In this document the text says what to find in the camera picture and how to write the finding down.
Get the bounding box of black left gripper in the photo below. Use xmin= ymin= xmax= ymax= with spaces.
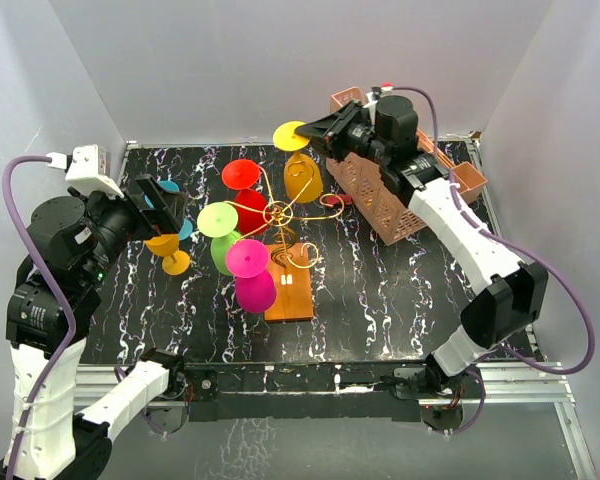
xmin=72 ymin=172 xmax=186 ymax=284

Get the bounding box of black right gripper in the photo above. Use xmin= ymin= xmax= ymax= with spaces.
xmin=296 ymin=101 xmax=391 ymax=166

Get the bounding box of blue wine glass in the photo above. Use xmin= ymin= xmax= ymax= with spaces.
xmin=142 ymin=180 xmax=193 ymax=240

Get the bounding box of yellow-base orange wine glass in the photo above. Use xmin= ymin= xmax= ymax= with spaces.
xmin=273 ymin=121 xmax=323 ymax=204

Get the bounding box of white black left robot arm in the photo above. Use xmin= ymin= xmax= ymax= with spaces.
xmin=0 ymin=175 xmax=187 ymax=479

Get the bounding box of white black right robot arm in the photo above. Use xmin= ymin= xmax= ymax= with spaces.
xmin=294 ymin=95 xmax=548 ymax=397

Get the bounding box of green wine glass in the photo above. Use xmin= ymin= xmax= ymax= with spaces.
xmin=197 ymin=202 xmax=241 ymax=275

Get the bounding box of red wine glass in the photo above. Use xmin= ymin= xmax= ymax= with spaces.
xmin=221 ymin=158 xmax=269 ymax=235

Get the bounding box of magenta wine glass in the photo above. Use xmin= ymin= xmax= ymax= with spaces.
xmin=226 ymin=239 xmax=277 ymax=313

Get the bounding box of orange wooden rack base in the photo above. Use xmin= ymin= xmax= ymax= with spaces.
xmin=264 ymin=244 xmax=314 ymax=323

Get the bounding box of pink plastic file organizer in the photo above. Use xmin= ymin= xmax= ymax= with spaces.
xmin=328 ymin=88 xmax=486 ymax=245

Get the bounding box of small red object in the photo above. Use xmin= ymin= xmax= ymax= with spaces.
xmin=325 ymin=194 xmax=353 ymax=208

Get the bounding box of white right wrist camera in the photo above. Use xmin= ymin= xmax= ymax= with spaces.
xmin=364 ymin=82 xmax=394 ymax=108

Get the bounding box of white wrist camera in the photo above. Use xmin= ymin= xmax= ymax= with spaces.
xmin=46 ymin=144 xmax=124 ymax=198
xmin=364 ymin=82 xmax=394 ymax=108

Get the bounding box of gold wire glass rack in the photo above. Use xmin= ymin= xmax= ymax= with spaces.
xmin=242 ymin=164 xmax=348 ymax=269

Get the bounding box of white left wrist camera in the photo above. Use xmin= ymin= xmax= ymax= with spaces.
xmin=46 ymin=144 xmax=124 ymax=198

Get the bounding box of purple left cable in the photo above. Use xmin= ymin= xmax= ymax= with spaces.
xmin=2 ymin=154 xmax=81 ymax=479

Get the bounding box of black metal base frame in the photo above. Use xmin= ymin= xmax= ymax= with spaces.
xmin=34 ymin=357 xmax=571 ymax=439

